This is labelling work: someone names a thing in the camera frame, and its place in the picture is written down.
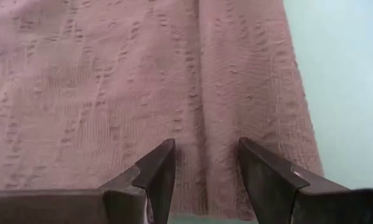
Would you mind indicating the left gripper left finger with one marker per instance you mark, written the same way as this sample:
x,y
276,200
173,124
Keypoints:
x,y
64,207

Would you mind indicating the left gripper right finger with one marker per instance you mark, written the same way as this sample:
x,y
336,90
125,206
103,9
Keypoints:
x,y
314,207

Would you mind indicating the grey-brown towel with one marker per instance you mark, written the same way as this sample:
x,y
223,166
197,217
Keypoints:
x,y
111,77

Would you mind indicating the green table mat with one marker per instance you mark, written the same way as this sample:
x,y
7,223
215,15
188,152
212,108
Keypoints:
x,y
345,93

